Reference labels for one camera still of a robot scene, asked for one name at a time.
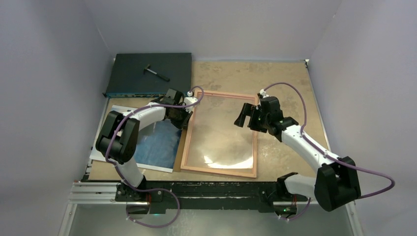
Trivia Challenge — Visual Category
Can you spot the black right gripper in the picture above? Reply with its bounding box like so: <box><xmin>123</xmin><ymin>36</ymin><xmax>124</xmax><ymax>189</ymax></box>
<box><xmin>234</xmin><ymin>103</ymin><xmax>270</xmax><ymax>134</ymax></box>

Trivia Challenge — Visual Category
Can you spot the pink wooden picture frame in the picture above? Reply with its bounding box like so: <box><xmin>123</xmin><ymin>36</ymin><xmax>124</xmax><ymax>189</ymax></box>
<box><xmin>180</xmin><ymin>90</ymin><xmax>259</xmax><ymax>179</ymax></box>

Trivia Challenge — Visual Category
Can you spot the blue landscape photo print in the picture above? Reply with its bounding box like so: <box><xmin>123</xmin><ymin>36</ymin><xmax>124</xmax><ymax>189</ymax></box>
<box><xmin>90</xmin><ymin>105</ymin><xmax>181</xmax><ymax>173</ymax></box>

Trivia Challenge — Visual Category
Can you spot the clear transparent sheet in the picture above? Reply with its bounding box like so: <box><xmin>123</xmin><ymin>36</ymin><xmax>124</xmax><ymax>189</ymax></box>
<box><xmin>185</xmin><ymin>95</ymin><xmax>255</xmax><ymax>170</ymax></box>

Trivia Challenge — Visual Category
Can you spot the brown cardboard backing board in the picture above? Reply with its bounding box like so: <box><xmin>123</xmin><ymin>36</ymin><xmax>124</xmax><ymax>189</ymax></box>
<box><xmin>173</xmin><ymin>130</ymin><xmax>187</xmax><ymax>172</ymax></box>

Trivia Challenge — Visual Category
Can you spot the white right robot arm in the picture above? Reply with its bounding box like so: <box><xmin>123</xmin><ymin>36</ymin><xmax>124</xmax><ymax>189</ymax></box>
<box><xmin>234</xmin><ymin>96</ymin><xmax>361</xmax><ymax>212</ymax></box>

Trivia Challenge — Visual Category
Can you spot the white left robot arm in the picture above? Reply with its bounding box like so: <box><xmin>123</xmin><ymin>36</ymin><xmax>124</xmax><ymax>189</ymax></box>
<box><xmin>95</xmin><ymin>89</ymin><xmax>201</xmax><ymax>201</ymax></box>

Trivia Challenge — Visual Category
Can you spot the small black hammer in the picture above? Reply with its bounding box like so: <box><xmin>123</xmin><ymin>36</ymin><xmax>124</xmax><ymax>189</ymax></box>
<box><xmin>143</xmin><ymin>64</ymin><xmax>171</xmax><ymax>82</ymax></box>

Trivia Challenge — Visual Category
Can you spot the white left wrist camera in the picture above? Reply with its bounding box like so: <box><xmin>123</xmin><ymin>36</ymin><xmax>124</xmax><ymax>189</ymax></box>
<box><xmin>183</xmin><ymin>91</ymin><xmax>198</xmax><ymax>112</ymax></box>

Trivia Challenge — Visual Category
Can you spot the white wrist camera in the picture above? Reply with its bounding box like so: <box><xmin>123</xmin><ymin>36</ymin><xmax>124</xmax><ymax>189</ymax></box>
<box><xmin>183</xmin><ymin>91</ymin><xmax>198</xmax><ymax>112</ymax></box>
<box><xmin>257</xmin><ymin>89</ymin><xmax>269</xmax><ymax>99</ymax></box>

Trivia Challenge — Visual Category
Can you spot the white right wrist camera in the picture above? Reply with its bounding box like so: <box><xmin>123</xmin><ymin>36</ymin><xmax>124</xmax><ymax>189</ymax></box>
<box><xmin>257</xmin><ymin>89</ymin><xmax>269</xmax><ymax>99</ymax></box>

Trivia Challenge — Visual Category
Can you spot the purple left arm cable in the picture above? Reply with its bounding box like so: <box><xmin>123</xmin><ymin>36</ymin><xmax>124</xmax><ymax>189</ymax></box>
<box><xmin>104</xmin><ymin>86</ymin><xmax>205</xmax><ymax>228</ymax></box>

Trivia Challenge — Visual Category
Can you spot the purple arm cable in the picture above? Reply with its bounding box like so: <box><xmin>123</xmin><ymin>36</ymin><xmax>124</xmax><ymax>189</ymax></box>
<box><xmin>104</xmin><ymin>86</ymin><xmax>205</xmax><ymax>228</ymax></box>
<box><xmin>262</xmin><ymin>82</ymin><xmax>396</xmax><ymax>222</ymax></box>

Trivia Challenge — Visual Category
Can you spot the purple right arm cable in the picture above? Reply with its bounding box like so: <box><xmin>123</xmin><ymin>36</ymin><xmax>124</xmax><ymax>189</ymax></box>
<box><xmin>262</xmin><ymin>82</ymin><xmax>396</xmax><ymax>222</ymax></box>

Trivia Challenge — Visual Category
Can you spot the dark blue network switch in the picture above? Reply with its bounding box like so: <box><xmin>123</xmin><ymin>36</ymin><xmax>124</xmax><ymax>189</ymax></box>
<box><xmin>103</xmin><ymin>53</ymin><xmax>192</xmax><ymax>98</ymax></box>

